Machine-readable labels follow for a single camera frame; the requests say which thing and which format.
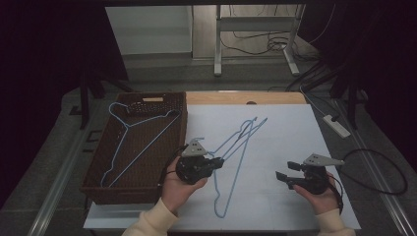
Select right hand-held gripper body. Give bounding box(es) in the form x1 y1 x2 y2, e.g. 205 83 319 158
286 152 346 196

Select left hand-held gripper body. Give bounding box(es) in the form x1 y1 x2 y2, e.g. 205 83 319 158
175 138 216 186

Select brown wicker basket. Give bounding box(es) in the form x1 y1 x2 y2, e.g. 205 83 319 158
80 91 189 205

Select blue wire clothes hanger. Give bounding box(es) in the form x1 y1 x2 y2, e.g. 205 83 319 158
99 101 182 189
193 117 268 162
213 118 258 219

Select person's right hand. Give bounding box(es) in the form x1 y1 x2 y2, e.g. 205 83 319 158
292 171 342 216

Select person's left hand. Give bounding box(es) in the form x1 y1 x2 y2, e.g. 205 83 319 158
160 156 209 214

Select white table mat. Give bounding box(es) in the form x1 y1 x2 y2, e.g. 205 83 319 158
83 103 362 231

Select white power strip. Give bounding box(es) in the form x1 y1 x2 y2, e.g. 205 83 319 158
323 114 352 140

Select black metal stand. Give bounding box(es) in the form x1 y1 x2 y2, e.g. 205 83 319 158
328 63 363 131
78 69 134 131

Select white panel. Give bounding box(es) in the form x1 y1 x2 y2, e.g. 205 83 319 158
105 5 193 55

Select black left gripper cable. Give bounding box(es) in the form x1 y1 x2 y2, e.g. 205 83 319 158
156 147 185 189

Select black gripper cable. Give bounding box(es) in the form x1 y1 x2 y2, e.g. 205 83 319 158
156 147 185 189
328 174 345 214

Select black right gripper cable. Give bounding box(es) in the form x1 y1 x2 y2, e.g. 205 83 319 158
328 174 345 214

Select white power strip cable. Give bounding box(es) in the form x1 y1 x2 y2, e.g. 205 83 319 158
299 86 328 118

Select grey metal floor rail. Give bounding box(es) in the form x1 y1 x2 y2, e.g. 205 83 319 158
28 124 94 236
333 101 417 236

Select black looped cable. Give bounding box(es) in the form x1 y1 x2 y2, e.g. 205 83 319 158
338 148 409 197

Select black floor cables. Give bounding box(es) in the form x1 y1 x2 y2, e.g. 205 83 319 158
218 4 337 64

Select white metal desk frame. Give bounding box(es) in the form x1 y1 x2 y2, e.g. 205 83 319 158
213 3 308 78

